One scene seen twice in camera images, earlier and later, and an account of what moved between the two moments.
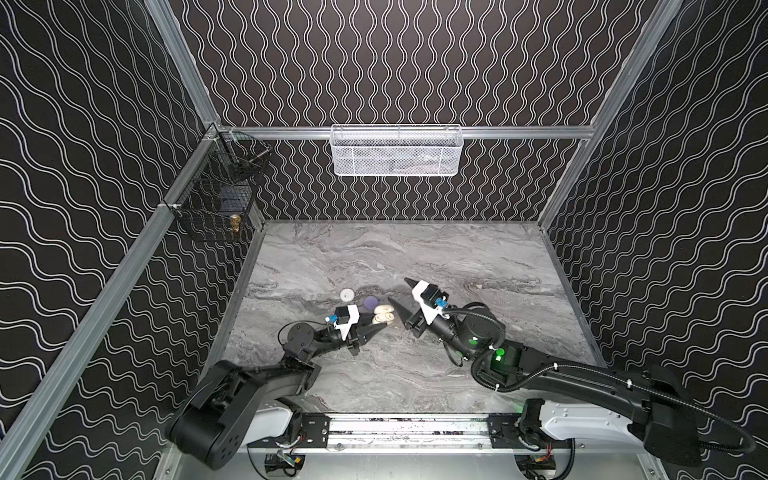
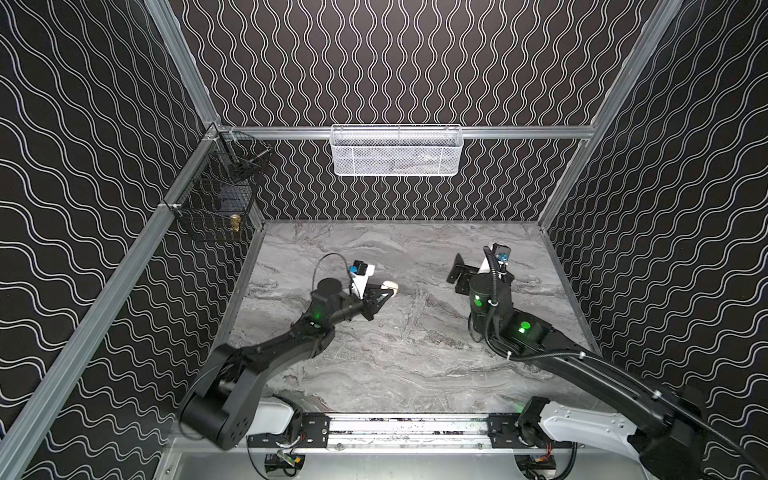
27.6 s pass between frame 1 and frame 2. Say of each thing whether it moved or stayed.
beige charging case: moved
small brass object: stayed
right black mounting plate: stayed
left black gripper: moved
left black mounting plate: stayed
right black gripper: moved
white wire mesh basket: stayed
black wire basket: stayed
